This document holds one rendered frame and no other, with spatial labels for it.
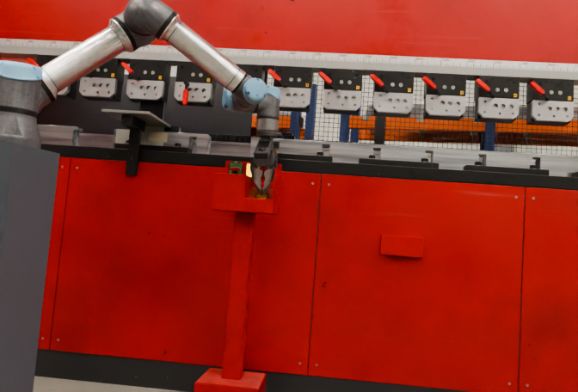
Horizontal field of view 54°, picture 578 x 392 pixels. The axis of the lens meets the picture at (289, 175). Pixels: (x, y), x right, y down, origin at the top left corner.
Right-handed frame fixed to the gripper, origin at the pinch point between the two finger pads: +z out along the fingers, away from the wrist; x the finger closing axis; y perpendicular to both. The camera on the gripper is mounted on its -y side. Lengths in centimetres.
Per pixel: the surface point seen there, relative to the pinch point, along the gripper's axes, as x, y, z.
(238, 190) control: 6.7, -6.4, 0.0
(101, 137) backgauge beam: 85, 61, -18
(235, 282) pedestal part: 6.3, -3.9, 30.2
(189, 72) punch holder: 38, 36, -45
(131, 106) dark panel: 83, 90, -37
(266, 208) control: -2.7, -6.9, 5.2
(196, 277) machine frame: 25.2, 19.0, 33.6
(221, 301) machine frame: 15.1, 18.4, 41.6
